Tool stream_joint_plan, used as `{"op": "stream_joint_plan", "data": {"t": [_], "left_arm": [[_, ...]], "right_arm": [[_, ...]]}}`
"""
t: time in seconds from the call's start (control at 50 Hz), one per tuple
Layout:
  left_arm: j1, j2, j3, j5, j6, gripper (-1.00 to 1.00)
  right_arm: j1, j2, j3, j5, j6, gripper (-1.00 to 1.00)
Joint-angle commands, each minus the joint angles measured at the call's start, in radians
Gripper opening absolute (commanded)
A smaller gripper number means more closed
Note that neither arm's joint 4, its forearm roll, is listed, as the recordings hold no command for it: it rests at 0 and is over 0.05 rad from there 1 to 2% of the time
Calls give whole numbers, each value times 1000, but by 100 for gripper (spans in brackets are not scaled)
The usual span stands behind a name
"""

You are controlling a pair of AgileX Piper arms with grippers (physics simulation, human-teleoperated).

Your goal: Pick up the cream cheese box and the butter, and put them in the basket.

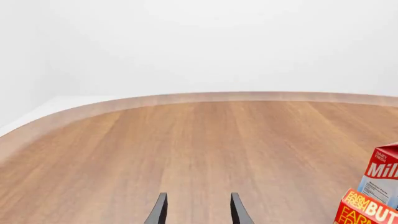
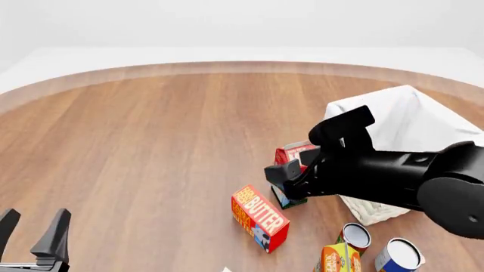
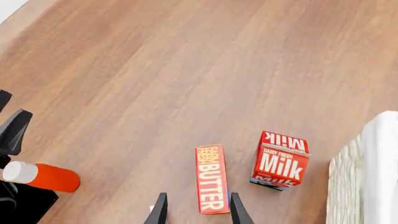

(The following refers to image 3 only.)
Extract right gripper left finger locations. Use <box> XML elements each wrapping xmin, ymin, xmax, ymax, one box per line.
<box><xmin>144</xmin><ymin>192</ymin><xmax>169</xmax><ymax>224</ymax></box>

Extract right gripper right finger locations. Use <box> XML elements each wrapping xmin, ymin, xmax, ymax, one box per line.
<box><xmin>229</xmin><ymin>192</ymin><xmax>256</xmax><ymax>224</ymax></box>

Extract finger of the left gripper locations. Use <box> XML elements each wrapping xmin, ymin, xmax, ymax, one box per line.
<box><xmin>0</xmin><ymin>108</ymin><xmax>34</xmax><ymax>156</ymax></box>
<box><xmin>0</xmin><ymin>89</ymin><xmax>13</xmax><ymax>113</ymax></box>

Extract red butter box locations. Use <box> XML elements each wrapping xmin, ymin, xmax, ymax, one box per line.
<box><xmin>195</xmin><ymin>144</ymin><xmax>232</xmax><ymax>216</ymax></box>

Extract white woven basket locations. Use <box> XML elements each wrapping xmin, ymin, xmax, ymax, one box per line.
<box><xmin>326</xmin><ymin>110</ymin><xmax>398</xmax><ymax>224</ymax></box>

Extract orange bottle with white cap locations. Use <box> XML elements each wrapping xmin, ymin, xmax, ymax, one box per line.
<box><xmin>2</xmin><ymin>161</ymin><xmax>81</xmax><ymax>194</ymax></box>

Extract red milk carton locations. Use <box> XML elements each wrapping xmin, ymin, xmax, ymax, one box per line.
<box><xmin>248</xmin><ymin>130</ymin><xmax>312</xmax><ymax>192</ymax></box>

